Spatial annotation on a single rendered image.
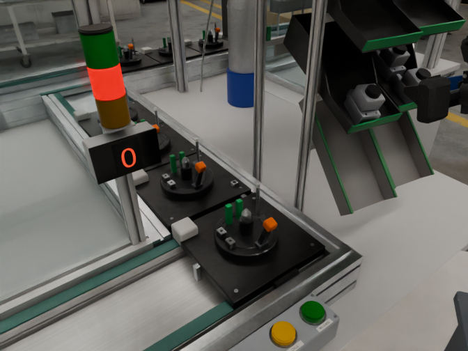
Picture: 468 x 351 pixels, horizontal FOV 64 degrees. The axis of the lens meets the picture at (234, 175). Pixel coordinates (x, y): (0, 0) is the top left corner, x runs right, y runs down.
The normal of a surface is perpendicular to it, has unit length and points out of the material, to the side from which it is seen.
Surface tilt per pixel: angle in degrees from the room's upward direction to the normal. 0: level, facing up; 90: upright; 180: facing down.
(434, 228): 0
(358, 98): 87
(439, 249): 0
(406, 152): 45
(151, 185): 0
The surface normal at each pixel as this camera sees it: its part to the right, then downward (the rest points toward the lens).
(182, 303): -0.02, -0.82
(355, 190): 0.29, -0.22
